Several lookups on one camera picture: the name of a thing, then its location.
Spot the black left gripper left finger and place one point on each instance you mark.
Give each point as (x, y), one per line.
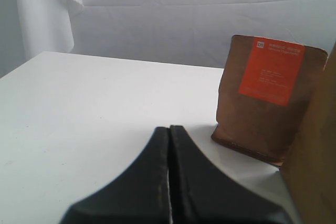
(139, 195)

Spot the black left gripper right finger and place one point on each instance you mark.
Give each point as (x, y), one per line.
(201, 193)

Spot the brown paper bag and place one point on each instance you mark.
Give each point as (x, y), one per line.
(309, 168)

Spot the brown pouch orange label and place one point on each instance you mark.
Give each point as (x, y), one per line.
(264, 92)

